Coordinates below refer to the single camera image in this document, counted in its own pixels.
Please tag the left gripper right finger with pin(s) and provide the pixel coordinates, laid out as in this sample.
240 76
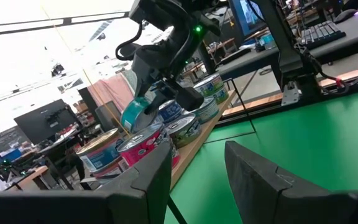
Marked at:
291 205

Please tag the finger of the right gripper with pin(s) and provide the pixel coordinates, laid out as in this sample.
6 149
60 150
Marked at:
191 99
140 87

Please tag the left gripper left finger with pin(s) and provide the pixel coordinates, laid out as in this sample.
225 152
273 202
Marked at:
73 208

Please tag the silver lid teal white can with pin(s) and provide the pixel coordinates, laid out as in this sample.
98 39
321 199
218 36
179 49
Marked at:
134 116

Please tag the gold lid blue label can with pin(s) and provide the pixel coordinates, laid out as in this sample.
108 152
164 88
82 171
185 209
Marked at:
99 152
109 171

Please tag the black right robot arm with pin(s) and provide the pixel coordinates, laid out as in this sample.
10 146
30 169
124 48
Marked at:
286 59

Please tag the pink patterned cloth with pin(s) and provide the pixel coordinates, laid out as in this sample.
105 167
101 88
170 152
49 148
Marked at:
113 90

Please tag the grey office chair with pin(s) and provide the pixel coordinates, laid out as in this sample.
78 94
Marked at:
109 115

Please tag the black flat box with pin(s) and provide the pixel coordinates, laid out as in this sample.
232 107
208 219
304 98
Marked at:
235 55

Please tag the black workbench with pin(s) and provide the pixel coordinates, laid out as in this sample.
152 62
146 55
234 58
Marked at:
57 146

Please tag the grey desk top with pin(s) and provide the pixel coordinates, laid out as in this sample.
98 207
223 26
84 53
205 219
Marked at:
353 34
247 63

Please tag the green table mat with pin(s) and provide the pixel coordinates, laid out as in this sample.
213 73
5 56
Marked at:
291 130

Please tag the background robot green lights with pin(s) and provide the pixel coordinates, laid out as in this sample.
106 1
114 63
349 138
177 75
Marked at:
3 165

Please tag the black ceiling spotlight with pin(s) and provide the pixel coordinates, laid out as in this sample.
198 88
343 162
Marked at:
57 70

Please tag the black computer monitor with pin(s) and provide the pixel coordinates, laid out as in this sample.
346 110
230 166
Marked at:
247 15

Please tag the black background monitor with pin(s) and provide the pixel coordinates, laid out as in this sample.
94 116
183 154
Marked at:
45 119

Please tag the black overhead beam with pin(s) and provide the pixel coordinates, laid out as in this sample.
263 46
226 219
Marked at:
51 24

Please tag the black keyboard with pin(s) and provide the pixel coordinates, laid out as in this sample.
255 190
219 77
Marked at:
322 31

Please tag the black computer mouse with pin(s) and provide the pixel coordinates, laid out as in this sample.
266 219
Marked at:
346 14

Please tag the wooden shelf black metal frame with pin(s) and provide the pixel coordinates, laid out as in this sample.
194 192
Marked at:
197 141

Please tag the silver metal bracket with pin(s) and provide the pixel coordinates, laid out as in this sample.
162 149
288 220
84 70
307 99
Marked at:
291 93

